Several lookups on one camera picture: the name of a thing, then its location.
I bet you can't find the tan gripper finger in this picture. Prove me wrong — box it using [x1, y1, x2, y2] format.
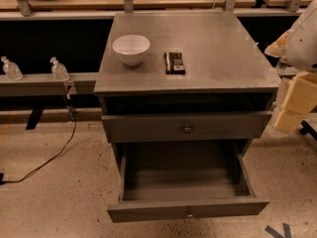
[282, 71, 317, 115]
[273, 110, 303, 134]

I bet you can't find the grey drawer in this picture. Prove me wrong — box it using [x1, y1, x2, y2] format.
[102, 111, 271, 143]
[107, 140, 268, 223]

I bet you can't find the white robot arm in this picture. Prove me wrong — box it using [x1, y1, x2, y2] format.
[264, 0, 317, 133]

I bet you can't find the grey top drawer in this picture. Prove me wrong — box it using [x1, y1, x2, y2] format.
[102, 111, 271, 143]

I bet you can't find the grey wooden drawer cabinet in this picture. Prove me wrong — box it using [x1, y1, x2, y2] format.
[94, 12, 280, 161]

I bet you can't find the black chair base leg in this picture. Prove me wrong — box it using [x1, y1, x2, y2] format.
[299, 120, 317, 141]

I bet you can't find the white ceramic bowl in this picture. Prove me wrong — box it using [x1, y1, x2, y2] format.
[112, 35, 151, 66]

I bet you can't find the clear pump bottle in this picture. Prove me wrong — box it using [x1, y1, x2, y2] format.
[51, 57, 69, 81]
[1, 57, 23, 80]

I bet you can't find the clear pump bottle far left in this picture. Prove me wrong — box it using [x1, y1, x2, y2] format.
[1, 57, 23, 80]

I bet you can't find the black power cable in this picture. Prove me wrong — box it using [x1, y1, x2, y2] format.
[0, 82, 78, 185]

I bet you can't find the grey metal rail shelf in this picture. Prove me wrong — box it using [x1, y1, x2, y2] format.
[0, 72, 97, 97]

